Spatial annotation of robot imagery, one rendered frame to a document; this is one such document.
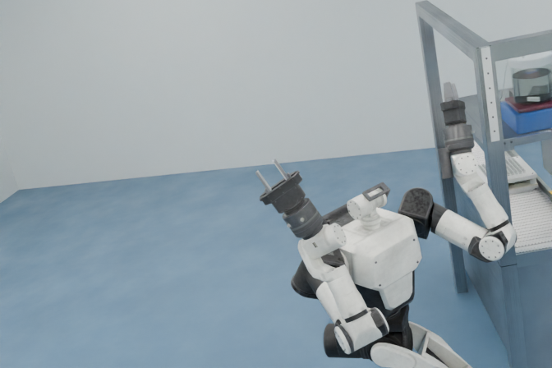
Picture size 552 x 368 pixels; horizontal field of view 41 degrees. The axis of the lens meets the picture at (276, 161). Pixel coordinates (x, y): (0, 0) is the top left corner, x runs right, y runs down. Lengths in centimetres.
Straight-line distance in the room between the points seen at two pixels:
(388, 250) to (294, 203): 43
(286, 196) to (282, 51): 443
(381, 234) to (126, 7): 479
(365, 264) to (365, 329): 29
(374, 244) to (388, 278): 12
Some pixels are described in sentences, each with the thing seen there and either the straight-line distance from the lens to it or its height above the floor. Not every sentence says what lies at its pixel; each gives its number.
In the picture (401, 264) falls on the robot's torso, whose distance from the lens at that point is 230.
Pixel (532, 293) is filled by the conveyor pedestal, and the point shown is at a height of 50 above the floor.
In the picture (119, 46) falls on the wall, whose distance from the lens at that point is 683.
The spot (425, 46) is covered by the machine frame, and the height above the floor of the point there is 140.
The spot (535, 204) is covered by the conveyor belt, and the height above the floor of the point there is 80.
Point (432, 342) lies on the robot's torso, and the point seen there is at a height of 76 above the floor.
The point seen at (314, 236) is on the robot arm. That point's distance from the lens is 195.
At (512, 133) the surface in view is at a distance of 272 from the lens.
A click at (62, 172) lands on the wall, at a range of 758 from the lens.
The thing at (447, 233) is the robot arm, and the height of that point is 113.
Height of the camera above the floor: 221
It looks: 19 degrees down
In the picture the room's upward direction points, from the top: 12 degrees counter-clockwise
